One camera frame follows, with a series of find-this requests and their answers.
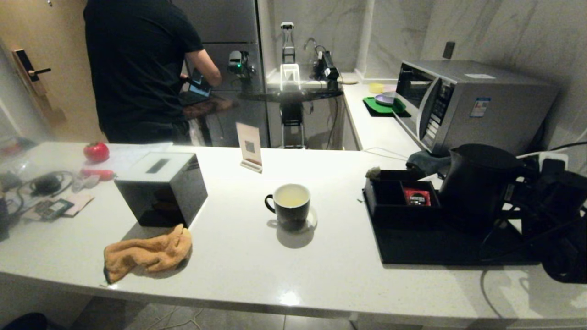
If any black electric kettle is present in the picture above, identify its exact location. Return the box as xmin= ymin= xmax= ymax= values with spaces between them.
xmin=438 ymin=143 xmax=528 ymax=231

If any red tea packet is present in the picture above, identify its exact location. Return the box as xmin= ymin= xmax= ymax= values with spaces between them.
xmin=404 ymin=188 xmax=432 ymax=207

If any dark green printed packet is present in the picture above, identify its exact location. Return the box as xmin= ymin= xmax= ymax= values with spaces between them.
xmin=36 ymin=200 xmax=74 ymax=221

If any silver microwave oven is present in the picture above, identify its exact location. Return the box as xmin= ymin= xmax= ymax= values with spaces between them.
xmin=395 ymin=60 xmax=559 ymax=157

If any dark grey cloth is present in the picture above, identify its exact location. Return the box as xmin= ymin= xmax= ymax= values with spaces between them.
xmin=405 ymin=151 xmax=452 ymax=178

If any black serving tray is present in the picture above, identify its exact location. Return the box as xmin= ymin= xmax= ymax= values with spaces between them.
xmin=362 ymin=190 xmax=543 ymax=265

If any black compartment box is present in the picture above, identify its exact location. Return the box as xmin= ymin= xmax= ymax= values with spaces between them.
xmin=365 ymin=170 xmax=442 ymax=221

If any green mat black edge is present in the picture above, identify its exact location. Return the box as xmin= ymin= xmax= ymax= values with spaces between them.
xmin=362 ymin=97 xmax=409 ymax=118

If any black mug white inside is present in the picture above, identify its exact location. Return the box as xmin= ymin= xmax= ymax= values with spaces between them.
xmin=265 ymin=184 xmax=311 ymax=231

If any chrome faucet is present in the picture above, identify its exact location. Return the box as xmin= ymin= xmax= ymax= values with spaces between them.
xmin=303 ymin=38 xmax=320 ymax=73

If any QR code table sign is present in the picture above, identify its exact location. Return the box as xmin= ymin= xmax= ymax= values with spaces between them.
xmin=236 ymin=122 xmax=264 ymax=174

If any grey device green light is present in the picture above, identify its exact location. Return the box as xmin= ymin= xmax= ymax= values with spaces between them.
xmin=227 ymin=50 xmax=255 ymax=79

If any brown wooden side table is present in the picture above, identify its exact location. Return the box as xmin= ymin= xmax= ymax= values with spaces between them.
xmin=183 ymin=96 xmax=239 ymax=120

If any grey refrigerator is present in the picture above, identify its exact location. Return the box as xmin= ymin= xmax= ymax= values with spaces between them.
xmin=174 ymin=0 xmax=270 ymax=148

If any black laptop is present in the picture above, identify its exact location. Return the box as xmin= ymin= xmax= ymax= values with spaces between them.
xmin=181 ymin=69 xmax=212 ymax=104

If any black tissue box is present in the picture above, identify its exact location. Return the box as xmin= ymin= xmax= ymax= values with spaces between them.
xmin=114 ymin=153 xmax=208 ymax=228

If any orange terry cloth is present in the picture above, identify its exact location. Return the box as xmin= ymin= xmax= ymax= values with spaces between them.
xmin=104 ymin=224 xmax=193 ymax=284

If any person in black shirt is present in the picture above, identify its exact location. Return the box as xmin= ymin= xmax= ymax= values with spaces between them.
xmin=83 ymin=0 xmax=222 ymax=144

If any red toy tomato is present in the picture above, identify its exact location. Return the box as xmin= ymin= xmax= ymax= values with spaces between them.
xmin=83 ymin=142 xmax=111 ymax=163

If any crumpled white wrapper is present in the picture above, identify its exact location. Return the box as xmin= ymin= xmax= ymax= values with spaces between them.
xmin=73 ymin=176 xmax=101 ymax=192

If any pink paper packet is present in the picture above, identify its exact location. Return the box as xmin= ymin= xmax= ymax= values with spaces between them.
xmin=23 ymin=194 xmax=96 ymax=221

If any black computer mouse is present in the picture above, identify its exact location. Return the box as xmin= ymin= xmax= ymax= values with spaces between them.
xmin=33 ymin=176 xmax=63 ymax=197

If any black round floor object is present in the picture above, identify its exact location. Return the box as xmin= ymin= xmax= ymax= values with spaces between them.
xmin=0 ymin=313 xmax=47 ymax=330

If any black power cable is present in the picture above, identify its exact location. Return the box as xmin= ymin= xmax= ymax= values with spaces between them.
xmin=550 ymin=141 xmax=587 ymax=153

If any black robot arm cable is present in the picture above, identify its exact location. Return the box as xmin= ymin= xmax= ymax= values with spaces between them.
xmin=479 ymin=215 xmax=565 ymax=264

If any black round pedestal table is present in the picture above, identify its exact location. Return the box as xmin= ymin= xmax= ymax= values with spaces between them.
xmin=238 ymin=88 xmax=344 ymax=150

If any black mouse cable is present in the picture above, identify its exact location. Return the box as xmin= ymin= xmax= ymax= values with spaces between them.
xmin=14 ymin=171 xmax=78 ymax=216

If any black door lock handle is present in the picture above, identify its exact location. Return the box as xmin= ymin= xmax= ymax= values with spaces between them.
xmin=13 ymin=49 xmax=52 ymax=97

